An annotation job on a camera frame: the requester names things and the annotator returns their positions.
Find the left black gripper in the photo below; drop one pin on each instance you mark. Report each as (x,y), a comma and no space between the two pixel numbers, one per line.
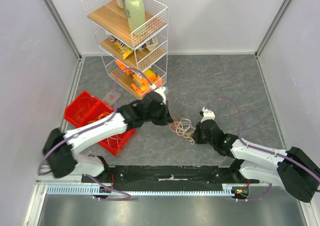
(166,118)

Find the grey slotted cable duct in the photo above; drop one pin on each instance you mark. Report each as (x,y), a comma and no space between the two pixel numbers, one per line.
(97,190)

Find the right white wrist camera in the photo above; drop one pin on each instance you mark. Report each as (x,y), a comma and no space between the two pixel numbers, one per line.
(207,114)

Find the orange yellow snack boxes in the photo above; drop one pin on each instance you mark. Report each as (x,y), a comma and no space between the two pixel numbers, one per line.
(141,85)

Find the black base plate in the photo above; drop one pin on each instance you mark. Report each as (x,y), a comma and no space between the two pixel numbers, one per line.
(170,178)

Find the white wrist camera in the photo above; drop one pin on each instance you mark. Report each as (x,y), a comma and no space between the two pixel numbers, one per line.
(162,91)
(207,114)

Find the pale green bottle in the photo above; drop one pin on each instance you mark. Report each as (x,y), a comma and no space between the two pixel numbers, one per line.
(135,12)

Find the yellow M&M candy bag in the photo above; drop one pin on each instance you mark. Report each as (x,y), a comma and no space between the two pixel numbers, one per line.
(124,49)

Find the white wire shelf rack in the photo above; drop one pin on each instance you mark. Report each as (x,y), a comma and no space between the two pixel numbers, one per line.
(107,19)

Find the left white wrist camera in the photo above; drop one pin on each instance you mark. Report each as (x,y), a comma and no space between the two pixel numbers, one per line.
(162,91)

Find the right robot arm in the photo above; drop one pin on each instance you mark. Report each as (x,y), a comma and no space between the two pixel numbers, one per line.
(290,169)

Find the white flowered cup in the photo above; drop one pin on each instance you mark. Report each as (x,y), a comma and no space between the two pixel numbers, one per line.
(112,39)

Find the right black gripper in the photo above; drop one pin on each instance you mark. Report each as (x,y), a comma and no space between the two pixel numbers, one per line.
(200,133)

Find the red compartment bin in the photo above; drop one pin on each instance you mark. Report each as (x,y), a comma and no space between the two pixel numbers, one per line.
(95,123)

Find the flat orange box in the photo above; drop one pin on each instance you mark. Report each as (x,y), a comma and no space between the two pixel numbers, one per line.
(123,67)

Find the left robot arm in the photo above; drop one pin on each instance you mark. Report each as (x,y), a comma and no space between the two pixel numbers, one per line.
(62,150)

